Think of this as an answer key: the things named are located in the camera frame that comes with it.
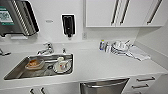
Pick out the white cabinet door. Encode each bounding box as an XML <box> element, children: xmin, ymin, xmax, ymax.
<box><xmin>84</xmin><ymin>0</ymin><xmax>121</xmax><ymax>28</ymax></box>
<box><xmin>143</xmin><ymin>0</ymin><xmax>168</xmax><ymax>28</ymax></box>
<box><xmin>35</xmin><ymin>83</ymin><xmax>81</xmax><ymax>94</ymax></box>
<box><xmin>0</xmin><ymin>87</ymin><xmax>38</xmax><ymax>94</ymax></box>
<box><xmin>115</xmin><ymin>0</ymin><xmax>154</xmax><ymax>28</ymax></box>

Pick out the white grey dish cloth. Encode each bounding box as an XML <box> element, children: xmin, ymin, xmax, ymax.
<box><xmin>126</xmin><ymin>45</ymin><xmax>152</xmax><ymax>63</ymax></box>

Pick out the chrome faucet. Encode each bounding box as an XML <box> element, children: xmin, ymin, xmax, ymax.
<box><xmin>36</xmin><ymin>42</ymin><xmax>55</xmax><ymax>56</ymax></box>

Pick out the white upper cabinet door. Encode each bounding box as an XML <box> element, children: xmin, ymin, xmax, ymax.
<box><xmin>84</xmin><ymin>0</ymin><xmax>121</xmax><ymax>28</ymax></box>
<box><xmin>115</xmin><ymin>0</ymin><xmax>154</xmax><ymax>28</ymax></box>
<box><xmin>143</xmin><ymin>0</ymin><xmax>168</xmax><ymax>28</ymax></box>

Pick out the stack of white plates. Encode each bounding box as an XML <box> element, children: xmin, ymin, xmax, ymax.
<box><xmin>110</xmin><ymin>39</ymin><xmax>132</xmax><ymax>57</ymax></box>

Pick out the small wall label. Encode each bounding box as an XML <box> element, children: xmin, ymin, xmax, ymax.
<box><xmin>45</xmin><ymin>19</ymin><xmax>55</xmax><ymax>24</ymax></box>

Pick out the white lower cabinet door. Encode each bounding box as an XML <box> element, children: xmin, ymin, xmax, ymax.
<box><xmin>35</xmin><ymin>83</ymin><xmax>81</xmax><ymax>94</ymax></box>
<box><xmin>0</xmin><ymin>87</ymin><xmax>38</xmax><ymax>94</ymax></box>

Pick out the white wall outlet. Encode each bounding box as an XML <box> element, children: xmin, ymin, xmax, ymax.
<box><xmin>82</xmin><ymin>31</ymin><xmax>89</xmax><ymax>41</ymax></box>

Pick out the white drawer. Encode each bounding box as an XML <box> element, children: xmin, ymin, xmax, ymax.
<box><xmin>122</xmin><ymin>81</ymin><xmax>158</xmax><ymax>93</ymax></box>
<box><xmin>127</xmin><ymin>73</ymin><xmax>163</xmax><ymax>85</ymax></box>

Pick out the stainless steel dishwasher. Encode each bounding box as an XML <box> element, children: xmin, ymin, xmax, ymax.
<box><xmin>79</xmin><ymin>77</ymin><xmax>131</xmax><ymax>94</ymax></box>

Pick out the white cup in bowl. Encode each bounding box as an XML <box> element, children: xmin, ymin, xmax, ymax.
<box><xmin>52</xmin><ymin>56</ymin><xmax>73</xmax><ymax>75</ymax></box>

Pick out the stainless steel sink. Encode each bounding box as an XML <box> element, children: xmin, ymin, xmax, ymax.
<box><xmin>3</xmin><ymin>53</ymin><xmax>75</xmax><ymax>81</ymax></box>

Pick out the steel paper towel dispenser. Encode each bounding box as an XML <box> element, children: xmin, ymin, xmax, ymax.
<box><xmin>0</xmin><ymin>0</ymin><xmax>41</xmax><ymax>38</ymax></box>

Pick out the small white bottle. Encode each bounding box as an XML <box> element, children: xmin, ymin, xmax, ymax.
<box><xmin>98</xmin><ymin>39</ymin><xmax>106</xmax><ymax>52</ymax></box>

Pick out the brown bowl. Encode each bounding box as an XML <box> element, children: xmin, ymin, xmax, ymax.
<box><xmin>25</xmin><ymin>58</ymin><xmax>46</xmax><ymax>71</ymax></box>

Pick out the black soap dispenser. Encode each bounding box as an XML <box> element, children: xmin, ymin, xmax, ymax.
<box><xmin>60</xmin><ymin>13</ymin><xmax>76</xmax><ymax>40</ymax></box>

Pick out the small glass jar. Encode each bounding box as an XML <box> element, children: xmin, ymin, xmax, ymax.
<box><xmin>104</xmin><ymin>43</ymin><xmax>111</xmax><ymax>54</ymax></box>

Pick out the small chrome sink knob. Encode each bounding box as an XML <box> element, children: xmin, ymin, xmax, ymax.
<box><xmin>61</xmin><ymin>47</ymin><xmax>67</xmax><ymax>55</ymax></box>

